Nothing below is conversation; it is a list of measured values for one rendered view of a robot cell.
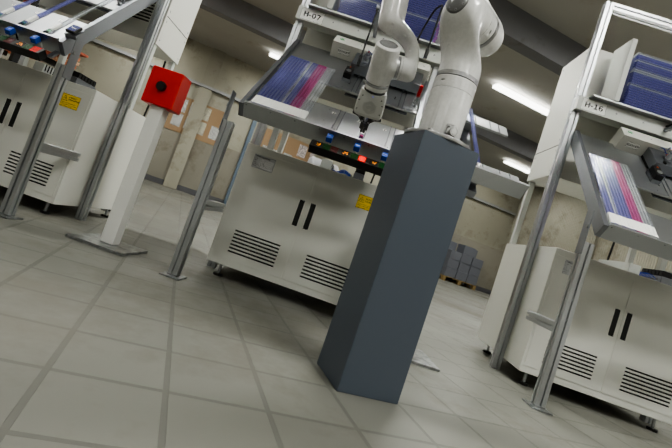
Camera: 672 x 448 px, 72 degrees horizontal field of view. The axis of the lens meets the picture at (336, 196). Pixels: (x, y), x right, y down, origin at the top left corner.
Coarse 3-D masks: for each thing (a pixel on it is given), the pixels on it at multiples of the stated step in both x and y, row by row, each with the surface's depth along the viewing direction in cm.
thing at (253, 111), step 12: (252, 108) 178; (264, 108) 176; (264, 120) 180; (276, 120) 178; (288, 120) 177; (300, 120) 176; (300, 132) 179; (312, 132) 178; (324, 132) 176; (336, 132) 175; (336, 144) 178; (348, 144) 177; (372, 144) 174; (372, 156) 177
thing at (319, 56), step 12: (300, 48) 227; (312, 48) 230; (312, 60) 220; (324, 60) 223; (336, 60) 226; (336, 72) 216; (336, 84) 207; (348, 84) 210; (360, 84) 212; (396, 96) 211; (408, 96) 214; (420, 96) 217; (396, 108) 205; (408, 108) 205
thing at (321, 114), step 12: (252, 96) 185; (312, 108) 188; (324, 108) 190; (312, 120) 181; (324, 120) 183; (336, 120) 185; (348, 120) 187; (348, 132) 180; (360, 132) 182; (372, 132) 184; (384, 132) 186; (396, 132) 188; (384, 144) 180
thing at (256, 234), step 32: (256, 160) 208; (288, 160) 208; (256, 192) 207; (288, 192) 206; (320, 192) 206; (352, 192) 205; (224, 224) 206; (256, 224) 205; (288, 224) 205; (320, 224) 205; (352, 224) 204; (224, 256) 205; (256, 256) 204; (288, 256) 204; (320, 256) 204; (352, 256) 203; (320, 288) 202
